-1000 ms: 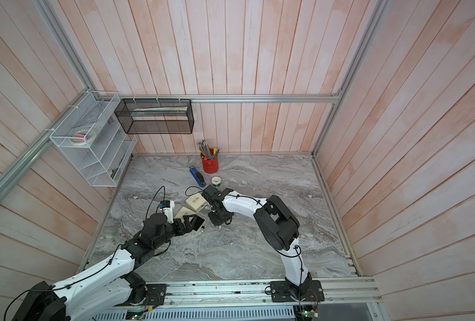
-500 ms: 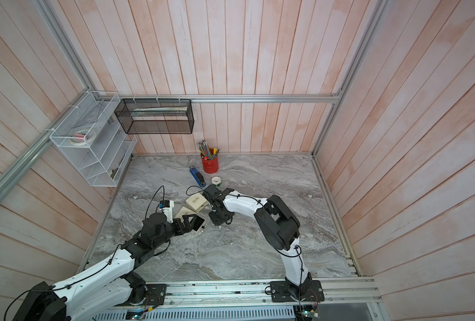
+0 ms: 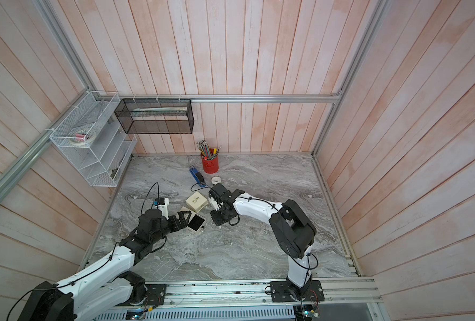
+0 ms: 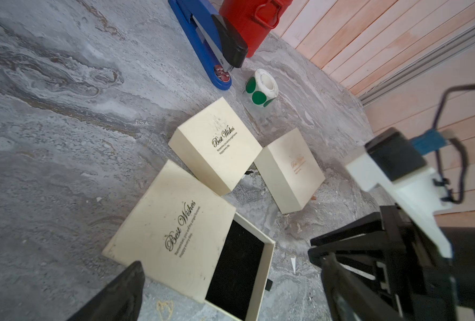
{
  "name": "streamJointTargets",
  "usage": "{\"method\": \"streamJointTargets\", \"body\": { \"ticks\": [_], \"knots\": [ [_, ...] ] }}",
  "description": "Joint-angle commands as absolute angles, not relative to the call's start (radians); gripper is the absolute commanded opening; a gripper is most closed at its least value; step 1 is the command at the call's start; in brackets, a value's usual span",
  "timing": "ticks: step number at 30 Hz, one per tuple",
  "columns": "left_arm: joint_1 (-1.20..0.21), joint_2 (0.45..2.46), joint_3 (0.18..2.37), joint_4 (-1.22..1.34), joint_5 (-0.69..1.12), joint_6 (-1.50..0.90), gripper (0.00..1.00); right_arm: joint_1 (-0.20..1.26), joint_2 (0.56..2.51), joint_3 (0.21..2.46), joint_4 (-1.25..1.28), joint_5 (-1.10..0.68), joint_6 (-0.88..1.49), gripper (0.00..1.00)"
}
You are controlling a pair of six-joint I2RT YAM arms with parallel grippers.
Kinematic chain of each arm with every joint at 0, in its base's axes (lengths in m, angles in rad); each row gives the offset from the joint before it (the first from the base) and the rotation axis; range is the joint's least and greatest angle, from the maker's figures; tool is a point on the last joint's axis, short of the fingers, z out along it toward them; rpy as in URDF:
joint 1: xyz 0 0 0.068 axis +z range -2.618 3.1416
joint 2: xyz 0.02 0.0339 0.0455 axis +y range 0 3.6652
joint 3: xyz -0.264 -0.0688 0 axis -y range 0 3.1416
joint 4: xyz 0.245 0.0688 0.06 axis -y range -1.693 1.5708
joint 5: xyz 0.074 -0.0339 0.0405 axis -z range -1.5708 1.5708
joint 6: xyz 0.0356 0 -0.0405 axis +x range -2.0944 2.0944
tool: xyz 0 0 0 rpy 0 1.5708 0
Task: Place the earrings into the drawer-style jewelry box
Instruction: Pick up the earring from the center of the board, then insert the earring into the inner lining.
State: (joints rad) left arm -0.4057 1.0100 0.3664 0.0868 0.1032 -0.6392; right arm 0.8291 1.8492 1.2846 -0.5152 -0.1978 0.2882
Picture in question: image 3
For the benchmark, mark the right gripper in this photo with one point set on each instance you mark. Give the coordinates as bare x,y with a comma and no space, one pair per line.
217,221

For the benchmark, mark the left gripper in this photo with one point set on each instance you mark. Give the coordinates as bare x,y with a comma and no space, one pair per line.
176,226

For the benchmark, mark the small cream jewelry box front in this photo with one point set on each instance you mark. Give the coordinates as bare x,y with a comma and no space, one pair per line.
194,221

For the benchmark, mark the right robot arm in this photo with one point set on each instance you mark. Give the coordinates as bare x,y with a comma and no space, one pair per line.
294,232

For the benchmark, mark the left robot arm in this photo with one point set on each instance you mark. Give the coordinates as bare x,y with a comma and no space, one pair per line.
109,281

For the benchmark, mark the cream jewelry box middle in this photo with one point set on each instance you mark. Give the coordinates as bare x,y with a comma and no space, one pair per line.
196,202

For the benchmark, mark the green sticker roll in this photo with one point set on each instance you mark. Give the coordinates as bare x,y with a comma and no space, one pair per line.
216,180

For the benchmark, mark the blue stapler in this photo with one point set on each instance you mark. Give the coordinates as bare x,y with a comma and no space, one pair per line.
200,180

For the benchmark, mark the red pen holder cup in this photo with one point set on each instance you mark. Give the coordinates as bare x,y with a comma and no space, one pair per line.
210,164

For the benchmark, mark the pens in cup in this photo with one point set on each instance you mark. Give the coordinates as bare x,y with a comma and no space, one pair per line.
207,152

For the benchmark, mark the tape roll on shelf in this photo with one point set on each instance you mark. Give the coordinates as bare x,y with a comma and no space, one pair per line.
81,137

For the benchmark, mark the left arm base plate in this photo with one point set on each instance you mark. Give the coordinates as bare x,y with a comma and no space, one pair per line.
151,295

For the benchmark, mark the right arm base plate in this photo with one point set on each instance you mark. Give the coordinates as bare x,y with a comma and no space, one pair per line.
286,291

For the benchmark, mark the black mesh wall basket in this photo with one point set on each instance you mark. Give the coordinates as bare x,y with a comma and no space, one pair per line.
155,116

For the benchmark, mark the white wire wall shelf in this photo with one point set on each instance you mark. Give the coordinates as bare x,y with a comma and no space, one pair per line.
93,140

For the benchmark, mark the aluminium front rail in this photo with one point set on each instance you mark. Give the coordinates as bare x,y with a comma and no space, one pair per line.
218,293

